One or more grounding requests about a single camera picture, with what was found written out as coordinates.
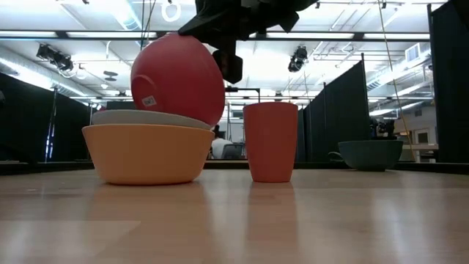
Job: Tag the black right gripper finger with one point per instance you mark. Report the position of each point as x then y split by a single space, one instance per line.
205 28

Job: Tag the red bowl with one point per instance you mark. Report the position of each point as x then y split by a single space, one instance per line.
179 77

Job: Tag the white bowl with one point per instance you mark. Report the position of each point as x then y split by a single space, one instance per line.
146 117

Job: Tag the orange cup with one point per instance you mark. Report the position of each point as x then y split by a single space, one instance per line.
271 143

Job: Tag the light orange bowl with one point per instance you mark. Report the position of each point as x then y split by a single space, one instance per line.
146 154

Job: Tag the teal blue bowl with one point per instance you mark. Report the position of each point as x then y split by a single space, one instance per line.
370 154

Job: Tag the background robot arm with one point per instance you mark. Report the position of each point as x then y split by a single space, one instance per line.
383 130

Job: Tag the black ceiling spotlight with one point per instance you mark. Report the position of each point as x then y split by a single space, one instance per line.
297 58
55 56

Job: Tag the person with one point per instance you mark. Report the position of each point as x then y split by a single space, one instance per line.
220 144

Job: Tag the grey office chair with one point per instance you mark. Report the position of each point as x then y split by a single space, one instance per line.
234 151

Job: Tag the black partition panel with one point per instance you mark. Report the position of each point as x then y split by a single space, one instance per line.
340 113

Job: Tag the white ceiling vent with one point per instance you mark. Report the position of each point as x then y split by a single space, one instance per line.
413 52

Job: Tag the large black partition curtain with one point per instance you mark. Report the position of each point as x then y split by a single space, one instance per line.
450 91

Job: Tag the silver air duct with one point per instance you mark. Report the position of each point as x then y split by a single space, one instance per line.
29 73

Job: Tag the black curtain wall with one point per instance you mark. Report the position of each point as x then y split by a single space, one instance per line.
25 124

